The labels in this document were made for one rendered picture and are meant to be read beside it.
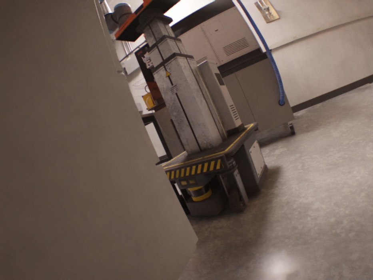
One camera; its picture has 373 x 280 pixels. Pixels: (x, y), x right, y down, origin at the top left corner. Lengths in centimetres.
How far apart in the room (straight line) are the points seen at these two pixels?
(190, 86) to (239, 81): 78
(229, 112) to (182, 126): 25
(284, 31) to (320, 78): 88
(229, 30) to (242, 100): 66
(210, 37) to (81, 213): 169
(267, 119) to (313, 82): 150
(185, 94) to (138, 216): 66
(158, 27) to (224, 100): 53
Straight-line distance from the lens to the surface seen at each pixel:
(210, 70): 97
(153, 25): 104
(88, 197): 22
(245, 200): 75
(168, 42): 93
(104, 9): 147
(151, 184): 29
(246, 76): 155
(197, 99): 82
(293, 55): 287
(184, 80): 84
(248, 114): 155
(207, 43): 174
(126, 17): 126
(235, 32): 172
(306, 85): 285
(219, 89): 95
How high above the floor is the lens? 41
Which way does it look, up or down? 4 degrees down
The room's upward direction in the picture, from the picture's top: 23 degrees counter-clockwise
